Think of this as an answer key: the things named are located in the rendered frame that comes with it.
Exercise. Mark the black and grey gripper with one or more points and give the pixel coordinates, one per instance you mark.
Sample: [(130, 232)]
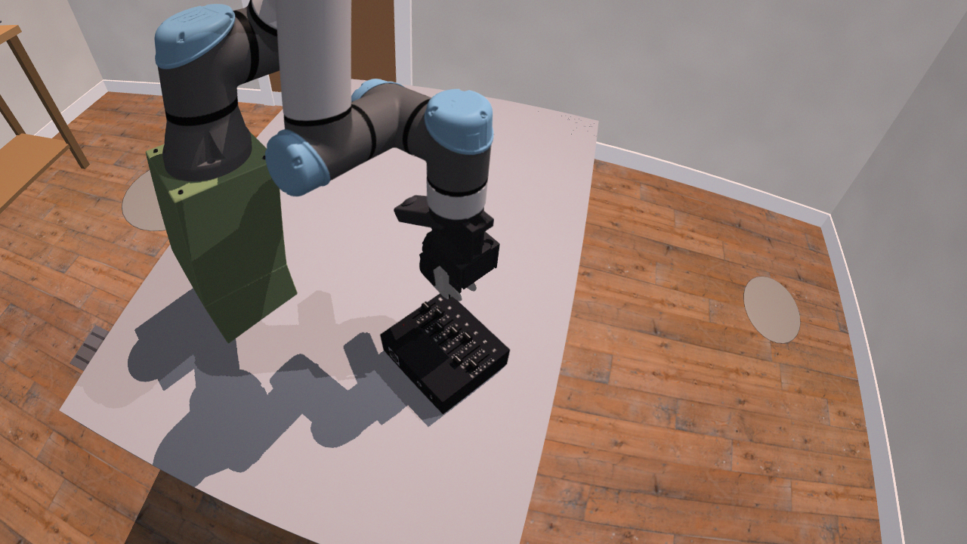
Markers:
[(467, 250)]

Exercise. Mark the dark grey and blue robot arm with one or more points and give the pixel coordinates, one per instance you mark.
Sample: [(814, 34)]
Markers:
[(204, 53)]

